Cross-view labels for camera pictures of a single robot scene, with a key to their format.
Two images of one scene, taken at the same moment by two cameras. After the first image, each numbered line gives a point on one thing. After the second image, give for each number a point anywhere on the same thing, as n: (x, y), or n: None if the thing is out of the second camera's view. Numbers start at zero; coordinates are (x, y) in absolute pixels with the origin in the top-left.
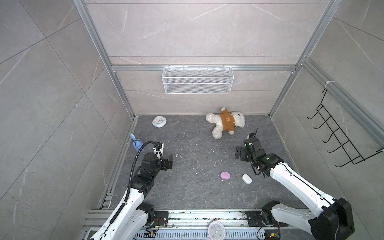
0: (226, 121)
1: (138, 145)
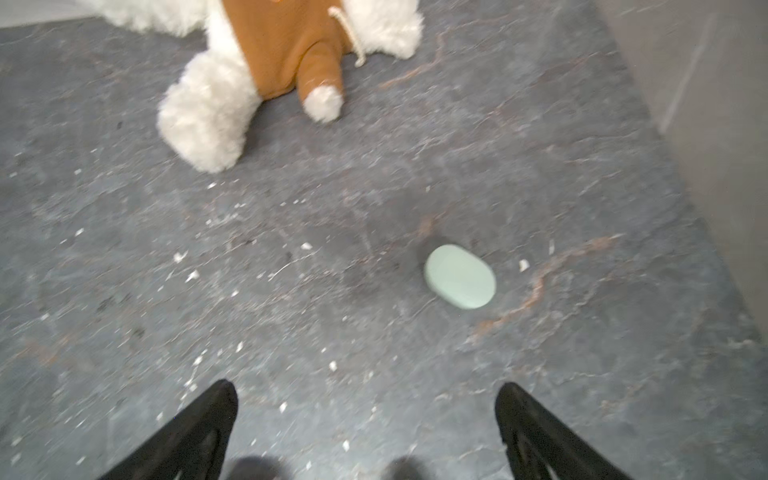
0: (261, 49)
1: None
